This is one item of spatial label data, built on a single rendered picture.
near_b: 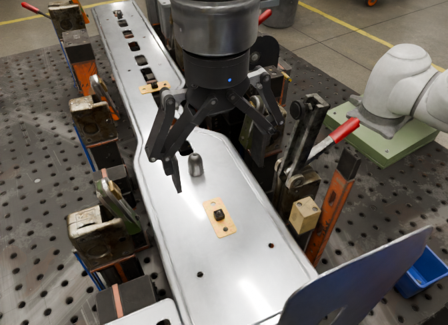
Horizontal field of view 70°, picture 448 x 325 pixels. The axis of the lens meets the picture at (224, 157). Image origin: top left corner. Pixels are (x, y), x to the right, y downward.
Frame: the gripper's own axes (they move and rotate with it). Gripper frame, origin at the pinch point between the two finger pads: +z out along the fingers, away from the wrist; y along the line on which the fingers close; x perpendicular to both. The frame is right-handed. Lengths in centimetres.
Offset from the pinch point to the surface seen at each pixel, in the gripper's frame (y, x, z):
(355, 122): -25.3, 0.5, -1.5
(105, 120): 14.9, -38.1, 13.8
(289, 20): -192, -263, 105
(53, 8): 22, -102, 7
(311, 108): -14.8, 0.7, -7.6
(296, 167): -13.7, 1.8, 3.9
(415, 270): -48, 16, 43
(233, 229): -1.2, 3.5, 13.0
